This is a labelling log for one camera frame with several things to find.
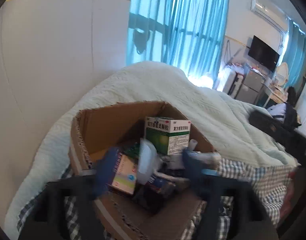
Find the checkered bed sheet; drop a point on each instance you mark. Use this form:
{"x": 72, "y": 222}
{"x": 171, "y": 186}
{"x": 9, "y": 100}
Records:
{"x": 242, "y": 180}

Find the wooden dressing table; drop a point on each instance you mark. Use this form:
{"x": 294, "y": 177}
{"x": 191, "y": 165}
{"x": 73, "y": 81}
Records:
{"x": 276, "y": 95}

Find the black wall television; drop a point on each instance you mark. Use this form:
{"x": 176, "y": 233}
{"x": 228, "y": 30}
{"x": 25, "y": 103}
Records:
{"x": 264, "y": 53}

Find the tan medicine box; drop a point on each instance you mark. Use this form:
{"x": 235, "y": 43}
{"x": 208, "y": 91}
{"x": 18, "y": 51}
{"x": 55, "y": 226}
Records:
{"x": 124, "y": 177}

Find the narrow blue curtain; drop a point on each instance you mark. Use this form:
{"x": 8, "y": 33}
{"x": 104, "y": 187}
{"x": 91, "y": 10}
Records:
{"x": 297, "y": 55}

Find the white suitcase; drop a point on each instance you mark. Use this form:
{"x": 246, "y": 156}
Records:
{"x": 226, "y": 82}

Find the brown cardboard box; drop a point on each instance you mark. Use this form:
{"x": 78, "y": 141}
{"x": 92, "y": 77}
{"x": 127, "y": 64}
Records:
{"x": 105, "y": 125}

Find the wide blue curtain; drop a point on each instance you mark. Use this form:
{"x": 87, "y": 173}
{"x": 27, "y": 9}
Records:
{"x": 180, "y": 25}

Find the green and white medicine box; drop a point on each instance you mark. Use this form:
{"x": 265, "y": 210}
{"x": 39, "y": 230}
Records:
{"x": 158, "y": 140}

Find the light green knitted blanket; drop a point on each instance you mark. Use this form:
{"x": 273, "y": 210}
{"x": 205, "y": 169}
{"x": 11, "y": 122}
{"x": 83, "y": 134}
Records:
{"x": 205, "y": 105}

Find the person's right hand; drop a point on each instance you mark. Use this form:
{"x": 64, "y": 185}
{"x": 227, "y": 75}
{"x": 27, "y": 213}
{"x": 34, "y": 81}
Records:
{"x": 292, "y": 192}

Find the green foil packet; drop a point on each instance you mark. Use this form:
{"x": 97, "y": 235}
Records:
{"x": 131, "y": 151}

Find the silver packet with dark label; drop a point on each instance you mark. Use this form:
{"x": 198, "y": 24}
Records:
{"x": 158, "y": 187}

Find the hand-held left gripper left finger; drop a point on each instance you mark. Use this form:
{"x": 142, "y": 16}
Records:
{"x": 105, "y": 173}

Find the oval mirror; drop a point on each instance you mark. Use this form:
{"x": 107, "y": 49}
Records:
{"x": 282, "y": 75}

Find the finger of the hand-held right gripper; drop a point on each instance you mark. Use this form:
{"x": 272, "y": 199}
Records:
{"x": 260, "y": 120}

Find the white tube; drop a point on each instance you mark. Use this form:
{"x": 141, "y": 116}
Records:
{"x": 192, "y": 144}

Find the white air conditioner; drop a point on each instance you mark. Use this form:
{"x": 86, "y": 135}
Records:
{"x": 267, "y": 13}

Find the clear jar with blue label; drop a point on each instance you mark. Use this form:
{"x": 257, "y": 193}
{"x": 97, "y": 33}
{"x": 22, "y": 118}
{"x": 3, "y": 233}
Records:
{"x": 146, "y": 160}

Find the grey cabinet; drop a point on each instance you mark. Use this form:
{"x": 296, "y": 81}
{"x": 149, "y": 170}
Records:
{"x": 250, "y": 86}

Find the black clothing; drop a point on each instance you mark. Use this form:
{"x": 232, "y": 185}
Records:
{"x": 291, "y": 105}

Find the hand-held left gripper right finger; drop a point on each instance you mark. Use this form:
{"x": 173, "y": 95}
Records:
{"x": 192, "y": 168}

